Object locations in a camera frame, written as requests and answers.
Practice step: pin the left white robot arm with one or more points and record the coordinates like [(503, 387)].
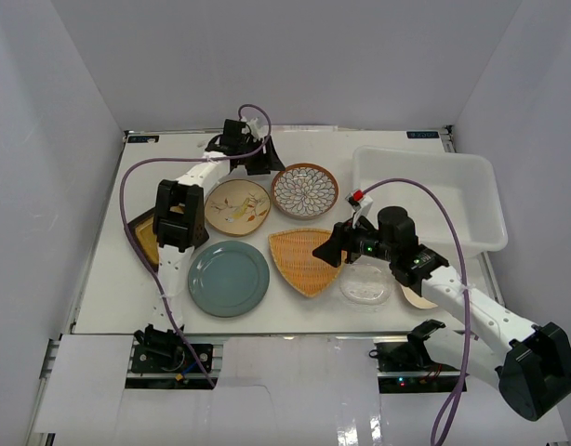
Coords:
[(179, 212)]

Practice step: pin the blue label corner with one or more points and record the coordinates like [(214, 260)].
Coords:
[(422, 134), (133, 139)]

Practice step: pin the floral brown-rimmed round plate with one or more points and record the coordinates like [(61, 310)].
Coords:
[(304, 191)]

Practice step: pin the blue label left corner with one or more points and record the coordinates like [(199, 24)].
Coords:
[(133, 139)]

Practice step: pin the beige bird painted plate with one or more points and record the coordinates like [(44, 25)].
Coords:
[(237, 207)]

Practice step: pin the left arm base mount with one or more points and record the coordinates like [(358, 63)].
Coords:
[(159, 352)]

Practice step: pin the blue label right corner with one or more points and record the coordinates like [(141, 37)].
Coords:
[(422, 134)]

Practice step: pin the orange woven triangular basket plate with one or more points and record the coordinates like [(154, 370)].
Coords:
[(292, 255)]

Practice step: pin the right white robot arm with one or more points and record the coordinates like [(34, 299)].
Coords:
[(529, 364)]

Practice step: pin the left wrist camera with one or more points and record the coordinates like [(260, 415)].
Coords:
[(255, 128)]

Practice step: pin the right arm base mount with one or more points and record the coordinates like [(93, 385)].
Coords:
[(405, 367)]

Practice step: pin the clear glass plate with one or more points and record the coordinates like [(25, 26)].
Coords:
[(365, 284)]

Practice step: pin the brown square plate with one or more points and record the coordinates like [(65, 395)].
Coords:
[(141, 230)]

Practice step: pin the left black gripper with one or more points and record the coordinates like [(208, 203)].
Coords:
[(256, 158)]

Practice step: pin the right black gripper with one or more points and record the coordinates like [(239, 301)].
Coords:
[(344, 240)]

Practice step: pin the cream panda dish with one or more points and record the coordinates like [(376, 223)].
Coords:
[(415, 300)]

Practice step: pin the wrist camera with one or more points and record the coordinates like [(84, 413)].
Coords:
[(255, 128), (361, 205)]

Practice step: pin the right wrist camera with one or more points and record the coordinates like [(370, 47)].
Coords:
[(361, 205)]

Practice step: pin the blue-grey round plate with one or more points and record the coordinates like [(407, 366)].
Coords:
[(228, 279)]

